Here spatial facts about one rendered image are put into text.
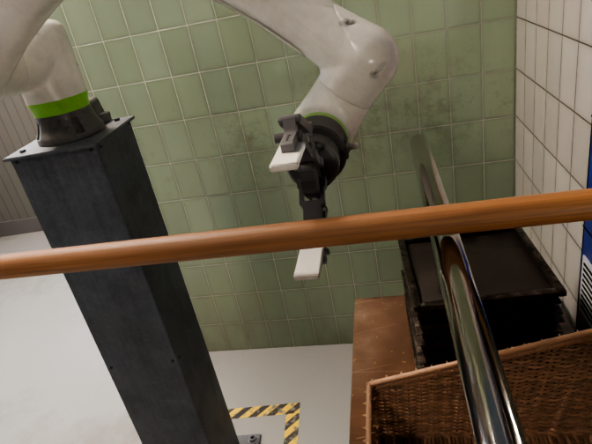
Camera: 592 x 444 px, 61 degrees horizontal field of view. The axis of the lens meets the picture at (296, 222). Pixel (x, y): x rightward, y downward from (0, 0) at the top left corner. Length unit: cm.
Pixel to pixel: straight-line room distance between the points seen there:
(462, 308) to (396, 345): 88
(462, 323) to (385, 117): 136
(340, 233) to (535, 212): 18
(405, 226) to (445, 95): 125
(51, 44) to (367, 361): 98
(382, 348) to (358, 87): 71
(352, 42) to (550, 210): 41
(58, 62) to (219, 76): 70
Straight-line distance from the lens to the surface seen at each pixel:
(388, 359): 126
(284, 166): 52
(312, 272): 58
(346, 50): 80
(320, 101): 82
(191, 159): 188
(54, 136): 121
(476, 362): 38
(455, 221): 50
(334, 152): 70
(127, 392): 152
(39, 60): 116
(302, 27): 82
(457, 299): 44
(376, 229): 50
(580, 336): 96
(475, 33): 171
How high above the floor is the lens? 143
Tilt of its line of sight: 26 degrees down
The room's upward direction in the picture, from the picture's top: 12 degrees counter-clockwise
